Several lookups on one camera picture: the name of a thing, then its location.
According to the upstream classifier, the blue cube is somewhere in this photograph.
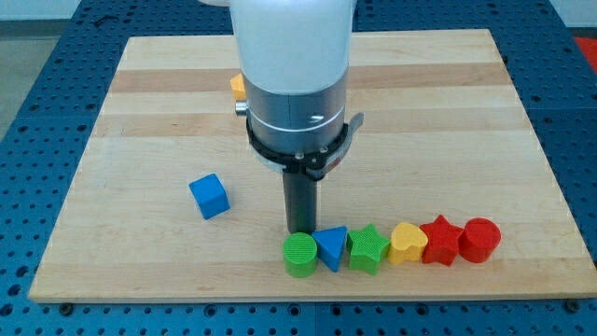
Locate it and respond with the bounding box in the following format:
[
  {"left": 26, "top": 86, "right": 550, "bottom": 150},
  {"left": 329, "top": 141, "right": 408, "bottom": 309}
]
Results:
[{"left": 188, "top": 174, "right": 230, "bottom": 219}]

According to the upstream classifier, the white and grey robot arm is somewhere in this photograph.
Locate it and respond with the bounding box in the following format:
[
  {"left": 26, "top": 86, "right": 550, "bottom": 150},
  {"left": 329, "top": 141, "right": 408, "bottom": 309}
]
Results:
[{"left": 218, "top": 0, "right": 355, "bottom": 154}]

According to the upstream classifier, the yellow block behind arm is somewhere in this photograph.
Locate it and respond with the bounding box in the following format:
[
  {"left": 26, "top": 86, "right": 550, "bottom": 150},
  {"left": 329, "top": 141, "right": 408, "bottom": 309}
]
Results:
[{"left": 229, "top": 74, "right": 246, "bottom": 101}]

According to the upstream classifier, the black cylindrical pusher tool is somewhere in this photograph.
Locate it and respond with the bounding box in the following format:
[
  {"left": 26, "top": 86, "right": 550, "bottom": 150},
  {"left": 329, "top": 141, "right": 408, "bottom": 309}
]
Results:
[{"left": 283, "top": 173, "right": 317, "bottom": 234}]

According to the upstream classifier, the blue triangle block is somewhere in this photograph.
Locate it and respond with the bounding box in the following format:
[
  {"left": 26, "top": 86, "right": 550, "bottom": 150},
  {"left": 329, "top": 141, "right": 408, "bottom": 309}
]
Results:
[{"left": 312, "top": 226, "right": 348, "bottom": 273}]

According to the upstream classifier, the green cylinder block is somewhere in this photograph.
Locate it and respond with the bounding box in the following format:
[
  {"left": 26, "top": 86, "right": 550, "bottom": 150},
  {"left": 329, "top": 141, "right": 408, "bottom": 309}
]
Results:
[{"left": 283, "top": 232, "right": 318, "bottom": 278}]

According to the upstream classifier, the green star block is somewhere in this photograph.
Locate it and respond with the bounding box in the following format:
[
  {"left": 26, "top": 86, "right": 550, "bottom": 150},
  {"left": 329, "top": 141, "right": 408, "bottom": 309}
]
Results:
[{"left": 346, "top": 223, "right": 391, "bottom": 275}]

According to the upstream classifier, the yellow heart block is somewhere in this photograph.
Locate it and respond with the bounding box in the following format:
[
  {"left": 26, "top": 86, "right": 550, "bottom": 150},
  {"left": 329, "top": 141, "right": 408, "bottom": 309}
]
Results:
[{"left": 387, "top": 222, "right": 428, "bottom": 264}]

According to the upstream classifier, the wooden board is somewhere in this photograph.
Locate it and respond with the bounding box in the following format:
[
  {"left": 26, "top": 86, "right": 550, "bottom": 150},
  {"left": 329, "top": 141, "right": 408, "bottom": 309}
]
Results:
[{"left": 29, "top": 30, "right": 596, "bottom": 303}]

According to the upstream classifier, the red star block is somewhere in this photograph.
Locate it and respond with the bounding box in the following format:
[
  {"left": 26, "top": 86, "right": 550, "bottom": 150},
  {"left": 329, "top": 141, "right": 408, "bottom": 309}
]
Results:
[{"left": 420, "top": 215, "right": 464, "bottom": 267}]

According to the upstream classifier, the red cylinder block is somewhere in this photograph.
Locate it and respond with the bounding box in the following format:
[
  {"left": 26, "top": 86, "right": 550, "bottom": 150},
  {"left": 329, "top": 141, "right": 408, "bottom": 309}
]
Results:
[{"left": 459, "top": 217, "right": 502, "bottom": 263}]

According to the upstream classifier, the black clamp ring with lever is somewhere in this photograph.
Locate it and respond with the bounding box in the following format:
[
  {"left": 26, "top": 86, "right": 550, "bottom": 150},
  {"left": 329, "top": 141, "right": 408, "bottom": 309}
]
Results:
[{"left": 244, "top": 112, "right": 366, "bottom": 182}]

